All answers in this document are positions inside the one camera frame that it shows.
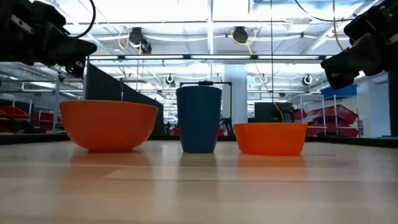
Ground black metal rig frame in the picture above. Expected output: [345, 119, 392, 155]
[0, 133, 398, 149]

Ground long yellow hanging cable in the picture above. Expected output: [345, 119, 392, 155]
[229, 29, 285, 123]

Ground small red bin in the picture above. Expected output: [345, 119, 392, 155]
[293, 108, 309, 123]

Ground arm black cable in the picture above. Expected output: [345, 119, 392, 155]
[67, 0, 97, 40]
[294, 0, 355, 23]

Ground short yellow hanging cable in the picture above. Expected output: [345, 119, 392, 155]
[117, 32, 131, 50]

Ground metal shelf rack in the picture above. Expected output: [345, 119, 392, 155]
[298, 93, 364, 138]

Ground small orange bowl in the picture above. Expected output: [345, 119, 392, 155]
[233, 122, 308, 157]

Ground grey metal rack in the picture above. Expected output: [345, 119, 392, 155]
[0, 73, 86, 134]

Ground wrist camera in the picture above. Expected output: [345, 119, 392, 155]
[343, 11, 374, 45]
[30, 0, 72, 35]

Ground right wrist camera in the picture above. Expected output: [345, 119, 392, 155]
[343, 11, 374, 45]

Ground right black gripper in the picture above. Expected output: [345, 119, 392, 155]
[320, 0, 398, 91]

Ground black equipment box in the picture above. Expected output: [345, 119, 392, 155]
[254, 101, 295, 124]

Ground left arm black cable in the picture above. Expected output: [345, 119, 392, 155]
[67, 0, 97, 40]

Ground large orange bowl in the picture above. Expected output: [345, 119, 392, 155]
[59, 99, 160, 154]

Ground dark floor equipment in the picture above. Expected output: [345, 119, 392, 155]
[0, 116, 35, 135]

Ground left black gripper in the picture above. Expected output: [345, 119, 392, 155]
[0, 0, 98, 79]

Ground black vertical post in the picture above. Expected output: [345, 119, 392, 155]
[387, 69, 398, 138]

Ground long ceiling light strip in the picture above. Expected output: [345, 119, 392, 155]
[88, 54, 334, 61]

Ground yellow ceiling cable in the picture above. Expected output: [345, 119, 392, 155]
[331, 0, 345, 52]

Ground red storage bin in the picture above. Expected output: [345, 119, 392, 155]
[0, 105, 30, 121]
[32, 111, 62, 130]
[305, 122, 360, 138]
[310, 104, 359, 125]

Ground black partition panel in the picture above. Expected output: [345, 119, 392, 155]
[85, 62, 165, 136]

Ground dark blue plastic cup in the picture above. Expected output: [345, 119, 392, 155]
[175, 85, 223, 154]

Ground low red bin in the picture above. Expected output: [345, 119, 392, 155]
[173, 127, 226, 137]

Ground thin black hanging cable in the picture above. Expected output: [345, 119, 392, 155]
[269, 0, 275, 104]

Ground blue shelf panel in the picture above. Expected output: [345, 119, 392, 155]
[320, 84, 359, 101]

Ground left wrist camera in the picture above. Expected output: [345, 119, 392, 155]
[30, 0, 72, 35]

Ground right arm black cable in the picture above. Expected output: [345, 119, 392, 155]
[294, 0, 355, 23]

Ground white building column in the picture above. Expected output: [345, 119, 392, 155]
[221, 63, 249, 124]

